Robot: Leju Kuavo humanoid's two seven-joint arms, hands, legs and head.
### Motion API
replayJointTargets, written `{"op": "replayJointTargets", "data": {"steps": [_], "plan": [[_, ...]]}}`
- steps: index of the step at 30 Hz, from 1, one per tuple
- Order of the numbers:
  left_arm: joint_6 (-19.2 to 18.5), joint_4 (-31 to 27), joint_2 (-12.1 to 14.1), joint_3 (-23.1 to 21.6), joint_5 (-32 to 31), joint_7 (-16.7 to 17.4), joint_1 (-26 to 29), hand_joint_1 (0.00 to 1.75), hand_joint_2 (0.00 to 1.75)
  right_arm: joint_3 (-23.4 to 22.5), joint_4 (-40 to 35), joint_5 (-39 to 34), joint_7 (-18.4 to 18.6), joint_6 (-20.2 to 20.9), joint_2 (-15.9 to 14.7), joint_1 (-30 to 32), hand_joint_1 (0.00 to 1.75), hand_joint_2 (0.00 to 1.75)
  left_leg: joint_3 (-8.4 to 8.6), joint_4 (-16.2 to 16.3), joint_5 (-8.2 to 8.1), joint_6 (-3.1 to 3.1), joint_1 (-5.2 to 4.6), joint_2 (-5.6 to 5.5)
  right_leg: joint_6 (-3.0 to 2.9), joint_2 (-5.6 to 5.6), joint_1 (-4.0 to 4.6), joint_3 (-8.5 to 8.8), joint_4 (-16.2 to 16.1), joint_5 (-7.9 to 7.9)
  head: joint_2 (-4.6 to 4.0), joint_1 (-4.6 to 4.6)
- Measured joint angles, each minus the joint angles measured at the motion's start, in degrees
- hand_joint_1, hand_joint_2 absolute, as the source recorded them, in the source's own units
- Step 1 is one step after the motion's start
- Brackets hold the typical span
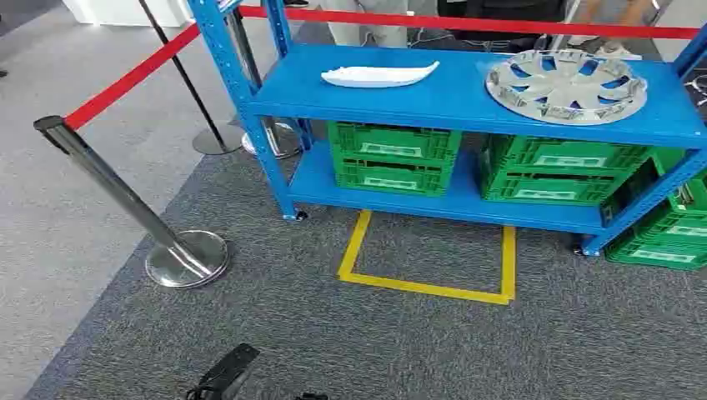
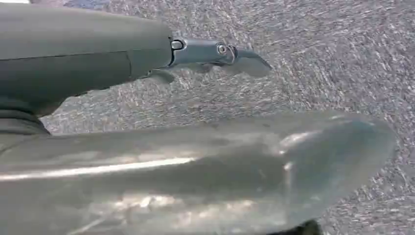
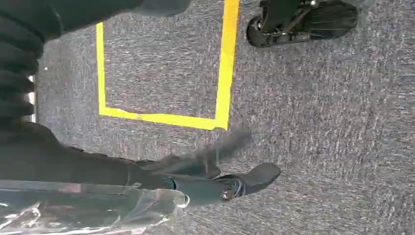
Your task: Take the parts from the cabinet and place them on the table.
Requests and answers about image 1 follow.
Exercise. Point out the chrome barrier stanchion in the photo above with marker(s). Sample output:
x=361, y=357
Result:
x=279, y=144
x=110, y=176

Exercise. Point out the green plastic crate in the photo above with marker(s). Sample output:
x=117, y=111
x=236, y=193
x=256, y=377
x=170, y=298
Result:
x=624, y=254
x=348, y=141
x=676, y=193
x=502, y=190
x=508, y=157
x=353, y=179
x=657, y=223

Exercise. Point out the white plastic car part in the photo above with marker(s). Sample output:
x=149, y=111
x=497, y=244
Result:
x=375, y=77

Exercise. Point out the black robot right foot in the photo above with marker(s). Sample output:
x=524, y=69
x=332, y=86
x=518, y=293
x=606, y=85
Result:
x=312, y=397

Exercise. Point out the black pole barrier stanchion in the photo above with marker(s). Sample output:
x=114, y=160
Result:
x=217, y=142

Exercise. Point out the blue metal shelf rack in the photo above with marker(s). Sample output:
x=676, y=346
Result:
x=442, y=94

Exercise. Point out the white display plinth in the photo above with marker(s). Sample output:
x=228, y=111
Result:
x=127, y=11

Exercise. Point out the person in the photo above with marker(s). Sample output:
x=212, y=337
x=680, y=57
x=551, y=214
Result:
x=616, y=51
x=364, y=22

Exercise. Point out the silver wheel hubcap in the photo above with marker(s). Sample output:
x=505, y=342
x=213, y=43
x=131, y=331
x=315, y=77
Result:
x=563, y=88

